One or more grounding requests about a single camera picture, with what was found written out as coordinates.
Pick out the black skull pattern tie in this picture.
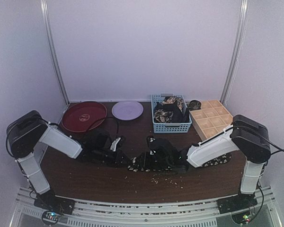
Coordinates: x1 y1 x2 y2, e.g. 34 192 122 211
126 152 233 173

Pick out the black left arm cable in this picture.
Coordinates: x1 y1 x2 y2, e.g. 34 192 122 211
84 117 119 140

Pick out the right aluminium frame post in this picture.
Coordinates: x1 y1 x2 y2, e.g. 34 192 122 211
220 0 249 106

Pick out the dark red round tray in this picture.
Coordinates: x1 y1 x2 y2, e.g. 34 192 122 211
62 101 107 133

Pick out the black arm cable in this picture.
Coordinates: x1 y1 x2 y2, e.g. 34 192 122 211
257 139 284 213
84 117 119 140

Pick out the wooden compartment organizer box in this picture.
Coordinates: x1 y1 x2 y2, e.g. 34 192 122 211
190 100 233 141

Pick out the lavender round plate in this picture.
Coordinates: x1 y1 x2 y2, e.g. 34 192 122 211
112 101 144 121

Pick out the green circuit board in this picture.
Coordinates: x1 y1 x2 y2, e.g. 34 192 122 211
41 210 61 225
231 211 257 226

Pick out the blue perforated plastic basket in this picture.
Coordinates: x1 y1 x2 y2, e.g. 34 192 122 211
151 94 192 133

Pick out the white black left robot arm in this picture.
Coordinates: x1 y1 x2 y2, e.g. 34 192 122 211
5 110 130 210

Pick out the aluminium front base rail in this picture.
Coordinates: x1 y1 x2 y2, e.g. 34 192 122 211
7 187 284 227

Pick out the orange paisley patterned tie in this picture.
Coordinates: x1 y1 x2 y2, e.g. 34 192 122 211
162 96 185 112

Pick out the left green circuit board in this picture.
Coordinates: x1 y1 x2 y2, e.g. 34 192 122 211
41 210 61 225

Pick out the plain black tie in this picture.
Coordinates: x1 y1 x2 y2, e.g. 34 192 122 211
153 104 189 123

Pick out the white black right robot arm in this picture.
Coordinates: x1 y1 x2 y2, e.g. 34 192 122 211
142 114 271 209

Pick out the rolled dark patterned tie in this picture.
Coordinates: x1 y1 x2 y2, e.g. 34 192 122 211
187 100 202 111

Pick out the aluminium frame post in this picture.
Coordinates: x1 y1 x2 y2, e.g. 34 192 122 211
220 0 249 106
40 0 70 105

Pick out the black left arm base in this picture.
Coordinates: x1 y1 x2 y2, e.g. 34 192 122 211
34 196 75 215

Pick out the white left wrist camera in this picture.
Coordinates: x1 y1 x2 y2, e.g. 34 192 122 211
110 136 126 152

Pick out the left aluminium frame post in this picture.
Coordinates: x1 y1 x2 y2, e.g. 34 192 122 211
40 0 70 105

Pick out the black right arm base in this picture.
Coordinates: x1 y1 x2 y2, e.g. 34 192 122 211
216 193 257 214

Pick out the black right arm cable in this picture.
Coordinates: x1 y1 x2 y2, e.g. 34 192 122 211
257 139 284 213

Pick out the right green circuit board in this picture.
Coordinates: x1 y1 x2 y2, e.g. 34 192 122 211
231 211 257 226

